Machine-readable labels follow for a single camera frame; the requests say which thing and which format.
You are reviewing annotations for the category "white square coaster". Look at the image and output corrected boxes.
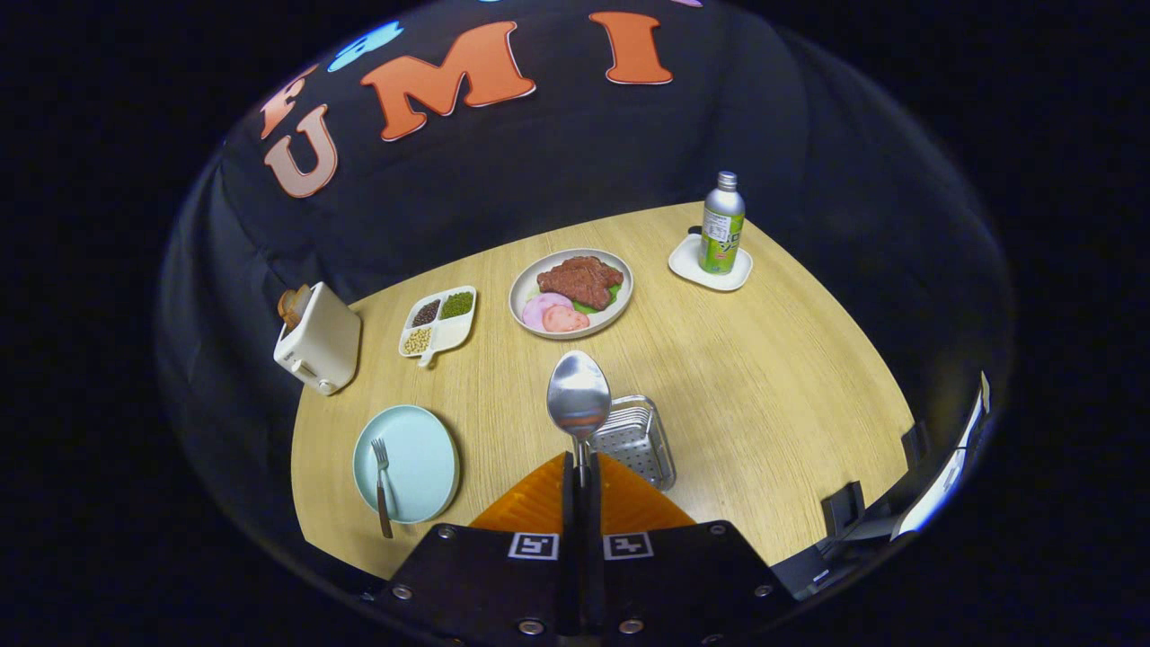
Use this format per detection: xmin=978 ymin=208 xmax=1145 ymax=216
xmin=668 ymin=232 xmax=754 ymax=293

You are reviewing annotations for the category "white toaster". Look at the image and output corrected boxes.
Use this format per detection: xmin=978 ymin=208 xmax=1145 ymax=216
xmin=273 ymin=282 xmax=362 ymax=397

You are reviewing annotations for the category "pale pink ham slice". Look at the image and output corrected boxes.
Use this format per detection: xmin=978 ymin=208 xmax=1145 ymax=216
xmin=522 ymin=292 xmax=576 ymax=332

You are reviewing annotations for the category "beige round plate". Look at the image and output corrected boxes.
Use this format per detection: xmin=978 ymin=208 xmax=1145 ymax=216
xmin=509 ymin=248 xmax=635 ymax=341

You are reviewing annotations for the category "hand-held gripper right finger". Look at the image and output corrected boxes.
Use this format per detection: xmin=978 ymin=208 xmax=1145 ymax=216
xmin=584 ymin=451 xmax=796 ymax=647

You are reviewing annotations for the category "metal drainer basket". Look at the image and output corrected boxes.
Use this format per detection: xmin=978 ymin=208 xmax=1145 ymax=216
xmin=588 ymin=394 xmax=677 ymax=492

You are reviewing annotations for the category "green drink bottle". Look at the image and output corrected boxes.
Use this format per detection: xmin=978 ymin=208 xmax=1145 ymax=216
xmin=699 ymin=171 xmax=747 ymax=276

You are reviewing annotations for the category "wooden handled metal fork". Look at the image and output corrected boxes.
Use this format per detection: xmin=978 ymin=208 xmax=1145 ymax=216
xmin=371 ymin=438 xmax=394 ymax=540

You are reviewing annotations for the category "green lettuce leaf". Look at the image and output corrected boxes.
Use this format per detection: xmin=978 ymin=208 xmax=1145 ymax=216
xmin=575 ymin=283 xmax=623 ymax=315

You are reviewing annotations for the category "brown meat steak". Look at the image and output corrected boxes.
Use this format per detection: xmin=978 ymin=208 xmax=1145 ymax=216
xmin=536 ymin=256 xmax=624 ymax=311

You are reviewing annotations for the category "light blue plate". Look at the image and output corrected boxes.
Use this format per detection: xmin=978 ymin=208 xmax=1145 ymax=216
xmin=352 ymin=404 xmax=461 ymax=526

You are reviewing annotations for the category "white divided dish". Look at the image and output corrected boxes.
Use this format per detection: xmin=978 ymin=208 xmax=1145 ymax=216
xmin=398 ymin=285 xmax=478 ymax=368

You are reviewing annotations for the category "toasted bread slice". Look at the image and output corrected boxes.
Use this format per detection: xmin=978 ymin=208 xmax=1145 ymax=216
xmin=277 ymin=284 xmax=312 ymax=332

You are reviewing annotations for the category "wooden handled metal spoon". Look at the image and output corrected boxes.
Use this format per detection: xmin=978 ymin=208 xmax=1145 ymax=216
xmin=546 ymin=350 xmax=614 ymax=491

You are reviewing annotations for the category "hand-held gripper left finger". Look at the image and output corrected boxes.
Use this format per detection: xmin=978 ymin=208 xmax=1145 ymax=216
xmin=373 ymin=451 xmax=580 ymax=647

